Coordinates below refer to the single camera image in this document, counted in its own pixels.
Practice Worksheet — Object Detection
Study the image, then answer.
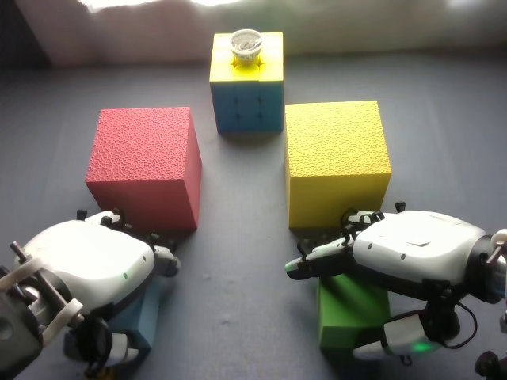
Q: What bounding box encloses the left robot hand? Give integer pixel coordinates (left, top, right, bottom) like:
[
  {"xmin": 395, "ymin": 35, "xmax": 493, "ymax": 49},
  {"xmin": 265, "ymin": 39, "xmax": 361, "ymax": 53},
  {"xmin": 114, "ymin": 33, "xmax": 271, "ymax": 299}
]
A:
[{"xmin": 13, "ymin": 207, "xmax": 182, "ymax": 371}]

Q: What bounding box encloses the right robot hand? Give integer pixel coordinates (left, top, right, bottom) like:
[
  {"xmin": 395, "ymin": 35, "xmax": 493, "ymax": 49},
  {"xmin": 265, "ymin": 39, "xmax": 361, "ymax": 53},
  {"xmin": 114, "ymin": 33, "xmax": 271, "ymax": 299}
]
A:
[{"xmin": 284, "ymin": 200, "xmax": 490, "ymax": 363}]

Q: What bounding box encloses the blue foam block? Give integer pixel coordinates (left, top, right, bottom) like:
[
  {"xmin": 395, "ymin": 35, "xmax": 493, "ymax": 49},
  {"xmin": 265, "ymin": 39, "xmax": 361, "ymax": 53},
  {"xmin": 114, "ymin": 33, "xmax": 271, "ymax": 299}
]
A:
[{"xmin": 105, "ymin": 272, "xmax": 170, "ymax": 357}]

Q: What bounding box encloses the green foam block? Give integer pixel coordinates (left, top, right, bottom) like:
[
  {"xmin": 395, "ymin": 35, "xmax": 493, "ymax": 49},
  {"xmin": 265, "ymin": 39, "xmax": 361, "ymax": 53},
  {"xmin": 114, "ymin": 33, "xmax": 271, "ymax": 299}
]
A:
[{"xmin": 316, "ymin": 275, "xmax": 393, "ymax": 355}]

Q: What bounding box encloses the large red foam block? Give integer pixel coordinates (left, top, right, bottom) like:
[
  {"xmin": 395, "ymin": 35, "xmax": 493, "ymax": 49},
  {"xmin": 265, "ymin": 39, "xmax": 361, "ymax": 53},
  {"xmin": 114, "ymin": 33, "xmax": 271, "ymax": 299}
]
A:
[{"xmin": 85, "ymin": 106, "xmax": 203, "ymax": 233}]

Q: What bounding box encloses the large yellow foam block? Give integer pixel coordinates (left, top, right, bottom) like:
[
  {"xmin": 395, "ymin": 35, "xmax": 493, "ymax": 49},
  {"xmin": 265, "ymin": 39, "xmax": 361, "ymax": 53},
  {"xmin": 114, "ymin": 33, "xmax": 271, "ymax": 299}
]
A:
[{"xmin": 284, "ymin": 101, "xmax": 393, "ymax": 230}]

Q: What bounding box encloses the grey table cloth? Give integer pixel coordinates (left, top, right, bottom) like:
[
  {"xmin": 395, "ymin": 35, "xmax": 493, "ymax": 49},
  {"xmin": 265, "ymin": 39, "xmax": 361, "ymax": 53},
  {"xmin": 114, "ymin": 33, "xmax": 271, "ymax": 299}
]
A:
[{"xmin": 0, "ymin": 51, "xmax": 507, "ymax": 380}]

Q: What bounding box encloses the Rubik's cube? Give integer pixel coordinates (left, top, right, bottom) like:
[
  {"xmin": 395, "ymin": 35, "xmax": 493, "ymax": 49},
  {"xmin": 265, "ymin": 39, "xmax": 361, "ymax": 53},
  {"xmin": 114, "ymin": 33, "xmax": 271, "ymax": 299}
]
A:
[{"xmin": 208, "ymin": 31, "xmax": 285, "ymax": 135}]

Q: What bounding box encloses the small white bowl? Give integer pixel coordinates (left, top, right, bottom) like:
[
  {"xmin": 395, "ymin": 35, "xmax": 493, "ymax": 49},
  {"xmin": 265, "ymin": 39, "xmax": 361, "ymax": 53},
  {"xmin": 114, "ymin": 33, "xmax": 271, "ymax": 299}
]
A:
[{"xmin": 229, "ymin": 28, "xmax": 265, "ymax": 64}]

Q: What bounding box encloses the thin black cable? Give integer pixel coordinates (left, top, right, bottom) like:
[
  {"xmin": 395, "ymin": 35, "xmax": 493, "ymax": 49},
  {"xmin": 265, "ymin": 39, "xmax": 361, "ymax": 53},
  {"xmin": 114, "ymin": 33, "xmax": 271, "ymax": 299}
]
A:
[{"xmin": 435, "ymin": 301, "xmax": 479, "ymax": 350}]

